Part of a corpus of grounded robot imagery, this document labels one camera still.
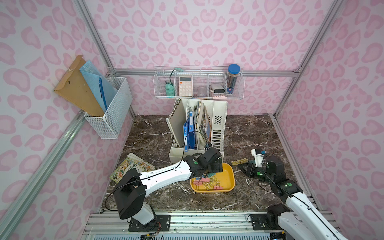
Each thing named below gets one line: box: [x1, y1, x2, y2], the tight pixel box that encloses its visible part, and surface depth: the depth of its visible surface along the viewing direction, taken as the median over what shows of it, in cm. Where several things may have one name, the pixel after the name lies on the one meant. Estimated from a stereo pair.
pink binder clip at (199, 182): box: [193, 177, 211, 186], surface depth 86 cm
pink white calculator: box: [178, 76, 193, 97], surface depth 97 cm
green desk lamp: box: [165, 67, 184, 97], surface depth 92 cm
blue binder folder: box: [183, 111, 196, 152], surface depth 87 cm
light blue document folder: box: [79, 60, 117, 112], surface depth 71 cm
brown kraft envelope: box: [53, 55, 106, 117], surface depth 69 cm
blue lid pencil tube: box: [226, 64, 241, 96], surface depth 87 cm
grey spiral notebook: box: [166, 98, 186, 148], surface depth 90 cm
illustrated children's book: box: [109, 152, 155, 184], surface depth 95 cm
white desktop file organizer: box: [169, 98, 228, 164], surface depth 94 cm
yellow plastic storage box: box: [190, 162, 235, 193], surface depth 86 cm
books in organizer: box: [193, 100, 211, 150], surface depth 90 cm
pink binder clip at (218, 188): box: [213, 186, 223, 191], surface depth 84 cm
